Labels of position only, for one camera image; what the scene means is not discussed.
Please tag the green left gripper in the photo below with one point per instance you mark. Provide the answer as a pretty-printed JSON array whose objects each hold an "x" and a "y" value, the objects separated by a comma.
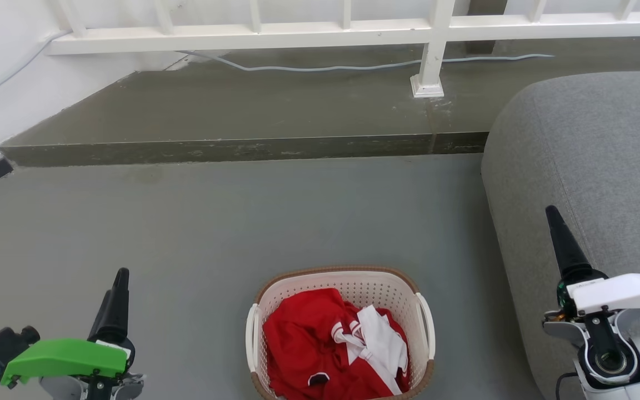
[{"x": 64, "y": 355}]

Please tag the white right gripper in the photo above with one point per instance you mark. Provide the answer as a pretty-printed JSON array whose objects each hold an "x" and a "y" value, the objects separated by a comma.
[{"x": 625, "y": 291}]

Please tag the white plastic laundry basket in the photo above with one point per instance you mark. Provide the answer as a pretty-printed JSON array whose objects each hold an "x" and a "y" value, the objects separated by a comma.
[{"x": 364, "y": 286}]

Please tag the grey fabric sofa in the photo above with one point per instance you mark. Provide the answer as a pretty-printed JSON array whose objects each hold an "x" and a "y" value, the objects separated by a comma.
[{"x": 586, "y": 166}]

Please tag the red garment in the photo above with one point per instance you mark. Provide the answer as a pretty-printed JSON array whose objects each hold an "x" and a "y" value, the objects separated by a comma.
[{"x": 306, "y": 344}]

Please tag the white garment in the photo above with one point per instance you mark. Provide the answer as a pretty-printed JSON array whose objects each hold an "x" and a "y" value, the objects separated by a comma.
[{"x": 378, "y": 339}]

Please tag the white metal railing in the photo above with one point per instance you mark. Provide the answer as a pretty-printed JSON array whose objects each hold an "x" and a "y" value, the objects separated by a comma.
[{"x": 298, "y": 38}]

